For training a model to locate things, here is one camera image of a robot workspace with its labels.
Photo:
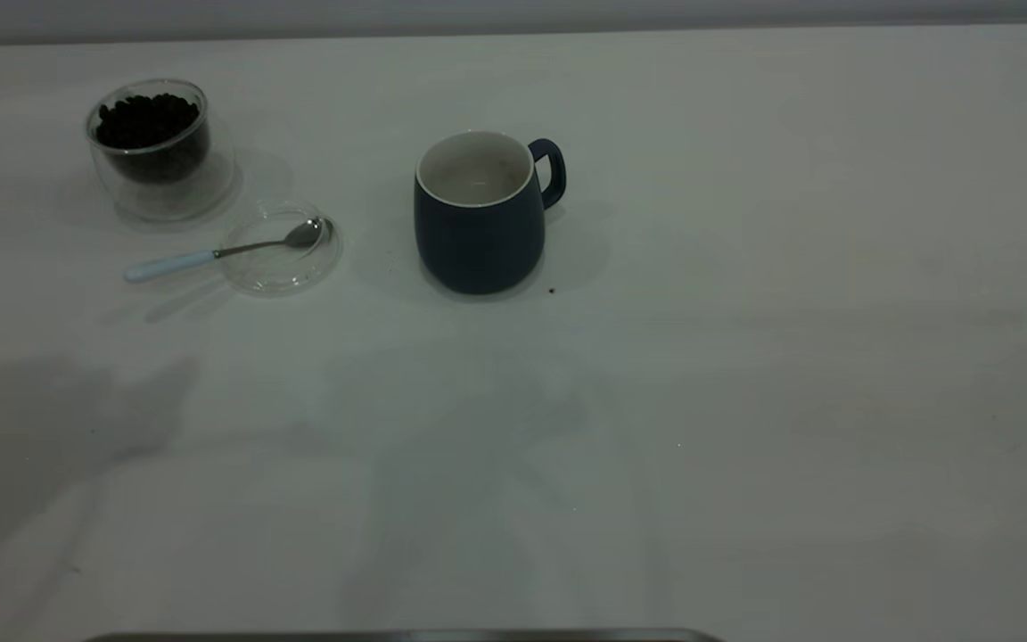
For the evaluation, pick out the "dark grey ceramic mug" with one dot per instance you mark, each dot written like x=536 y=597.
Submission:
x=478 y=250

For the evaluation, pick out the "clear double-wall glass cup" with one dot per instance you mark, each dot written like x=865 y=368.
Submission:
x=176 y=196

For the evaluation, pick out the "clear round glass lid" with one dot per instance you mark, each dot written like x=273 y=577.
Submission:
x=282 y=278

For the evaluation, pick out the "dark coffee beans pile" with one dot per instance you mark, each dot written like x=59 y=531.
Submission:
x=148 y=120

